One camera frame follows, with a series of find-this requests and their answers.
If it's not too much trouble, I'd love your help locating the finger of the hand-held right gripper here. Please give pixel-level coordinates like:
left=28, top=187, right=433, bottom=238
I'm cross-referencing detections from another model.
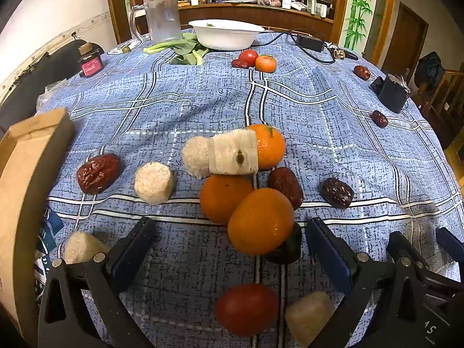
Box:
left=388, top=231, right=464, bottom=294
left=437, top=226, right=464, bottom=265

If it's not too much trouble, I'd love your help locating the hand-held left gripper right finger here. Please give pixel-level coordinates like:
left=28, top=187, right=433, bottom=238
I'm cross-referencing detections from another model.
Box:
left=306, top=217, right=436, bottom=348

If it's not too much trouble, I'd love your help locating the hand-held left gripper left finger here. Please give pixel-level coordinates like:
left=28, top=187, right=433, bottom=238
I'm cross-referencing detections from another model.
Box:
left=38, top=217, right=156, bottom=348

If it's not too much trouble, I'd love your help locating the dark wrinkled date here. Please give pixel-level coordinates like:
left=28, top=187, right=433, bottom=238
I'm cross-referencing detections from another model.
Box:
left=320, top=177, right=355, bottom=209
left=264, top=222, right=302, bottom=264

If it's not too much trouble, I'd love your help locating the pale sugarcane piece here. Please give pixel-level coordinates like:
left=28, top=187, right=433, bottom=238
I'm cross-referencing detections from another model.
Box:
left=285, top=292, right=337, bottom=348
left=209, top=129, right=260, bottom=175
left=64, top=231, right=110, bottom=264
left=134, top=162, right=175, bottom=204
left=181, top=137, right=211, bottom=180

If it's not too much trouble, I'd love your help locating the brown cardboard box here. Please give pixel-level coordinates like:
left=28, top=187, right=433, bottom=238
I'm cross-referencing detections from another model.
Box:
left=0, top=107, right=77, bottom=341

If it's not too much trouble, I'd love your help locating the blue printed packet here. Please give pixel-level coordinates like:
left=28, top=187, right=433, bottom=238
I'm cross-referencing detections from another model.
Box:
left=34, top=206, right=64, bottom=301

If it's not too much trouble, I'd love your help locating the red tomato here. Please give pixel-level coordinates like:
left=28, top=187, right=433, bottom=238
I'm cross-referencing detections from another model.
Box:
left=214, top=283, right=280, bottom=336
left=238, top=50, right=259, bottom=66

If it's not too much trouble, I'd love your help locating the orange with green stem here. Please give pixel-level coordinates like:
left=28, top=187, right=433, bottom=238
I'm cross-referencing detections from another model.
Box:
left=246, top=124, right=286, bottom=170

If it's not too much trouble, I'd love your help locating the blue plaid tablecloth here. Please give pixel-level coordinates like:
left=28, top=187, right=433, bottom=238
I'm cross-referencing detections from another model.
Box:
left=36, top=27, right=464, bottom=348

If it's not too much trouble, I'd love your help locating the dark bag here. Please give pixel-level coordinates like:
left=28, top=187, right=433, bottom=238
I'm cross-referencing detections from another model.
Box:
left=415, top=51, right=446, bottom=88

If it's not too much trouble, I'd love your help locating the clear plastic wrapper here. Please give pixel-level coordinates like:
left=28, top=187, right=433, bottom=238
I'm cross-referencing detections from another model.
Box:
left=36, top=80, right=68, bottom=111

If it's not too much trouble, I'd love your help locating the small bottle with pink label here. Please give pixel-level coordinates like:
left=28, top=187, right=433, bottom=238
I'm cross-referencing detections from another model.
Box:
left=79, top=41, right=105, bottom=78

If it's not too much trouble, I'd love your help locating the small orange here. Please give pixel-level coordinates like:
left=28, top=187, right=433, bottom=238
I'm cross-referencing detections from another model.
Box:
left=255, top=54, right=278, bottom=73

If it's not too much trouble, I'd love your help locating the black sofa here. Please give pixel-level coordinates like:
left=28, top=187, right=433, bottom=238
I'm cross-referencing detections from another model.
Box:
left=0, top=38, right=106, bottom=127

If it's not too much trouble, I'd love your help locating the wooden door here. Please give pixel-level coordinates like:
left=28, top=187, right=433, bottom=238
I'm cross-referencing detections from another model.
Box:
left=380, top=2, right=429, bottom=77

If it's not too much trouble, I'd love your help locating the green leafy vegetable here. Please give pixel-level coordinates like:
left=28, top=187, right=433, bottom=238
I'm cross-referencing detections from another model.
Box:
left=143, top=32, right=211, bottom=66

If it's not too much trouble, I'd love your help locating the white bowl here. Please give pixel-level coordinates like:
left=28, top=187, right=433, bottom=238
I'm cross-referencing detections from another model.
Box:
left=188, top=19, right=266, bottom=50

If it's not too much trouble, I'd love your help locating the clear glass mug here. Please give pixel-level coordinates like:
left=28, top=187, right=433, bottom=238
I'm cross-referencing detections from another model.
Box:
left=130, top=0, right=182, bottom=43

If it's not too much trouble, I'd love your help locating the wooden cabinet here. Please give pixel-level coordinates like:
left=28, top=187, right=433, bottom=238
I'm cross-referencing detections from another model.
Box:
left=105, top=0, right=350, bottom=44

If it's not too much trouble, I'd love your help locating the black power adapter with cable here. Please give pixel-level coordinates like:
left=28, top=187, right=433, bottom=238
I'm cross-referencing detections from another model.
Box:
left=250, top=31, right=336, bottom=65

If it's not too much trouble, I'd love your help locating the green bamboo wall sticker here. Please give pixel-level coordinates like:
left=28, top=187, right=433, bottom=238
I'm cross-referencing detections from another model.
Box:
left=342, top=0, right=374, bottom=49

